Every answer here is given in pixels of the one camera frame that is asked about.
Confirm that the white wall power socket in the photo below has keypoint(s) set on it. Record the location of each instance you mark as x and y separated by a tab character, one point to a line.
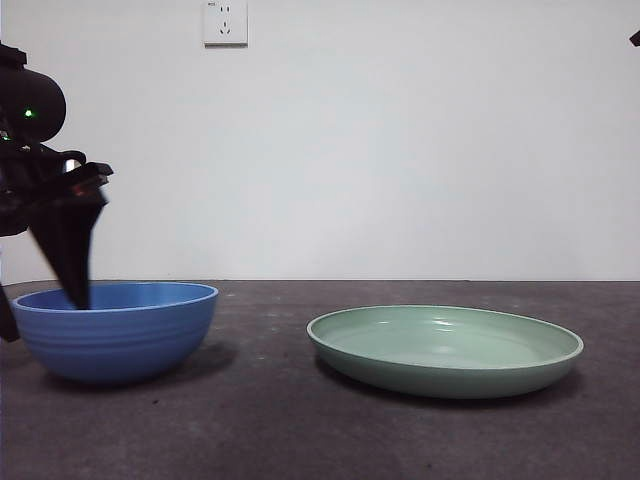
225	25

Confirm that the green round plate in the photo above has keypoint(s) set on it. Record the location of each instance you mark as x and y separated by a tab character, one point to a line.
450	370

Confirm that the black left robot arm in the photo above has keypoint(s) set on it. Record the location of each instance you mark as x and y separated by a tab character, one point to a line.
35	105

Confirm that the blue ribbed bowl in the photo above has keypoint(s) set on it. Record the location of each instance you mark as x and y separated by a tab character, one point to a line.
120	340

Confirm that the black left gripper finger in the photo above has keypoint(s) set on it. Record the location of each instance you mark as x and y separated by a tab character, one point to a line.
8	320

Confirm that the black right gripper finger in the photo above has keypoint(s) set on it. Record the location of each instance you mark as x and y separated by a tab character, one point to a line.
70	240

